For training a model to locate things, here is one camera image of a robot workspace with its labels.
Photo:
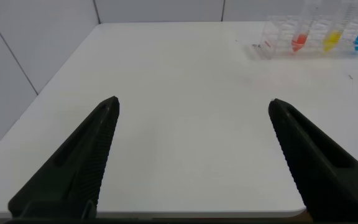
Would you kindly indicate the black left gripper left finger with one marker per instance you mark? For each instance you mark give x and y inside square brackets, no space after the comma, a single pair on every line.
[73,168]

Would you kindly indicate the clear plastic test tube rack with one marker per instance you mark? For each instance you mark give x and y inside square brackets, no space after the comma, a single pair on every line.
[281,37]

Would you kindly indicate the test tube with red liquid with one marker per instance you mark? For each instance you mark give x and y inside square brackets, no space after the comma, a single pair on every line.
[299,40]

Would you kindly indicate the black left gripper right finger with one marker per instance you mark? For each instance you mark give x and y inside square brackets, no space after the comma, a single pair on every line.
[322,174]

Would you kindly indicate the test tube with yellow liquid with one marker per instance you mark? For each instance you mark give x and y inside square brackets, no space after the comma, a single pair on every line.
[332,40]

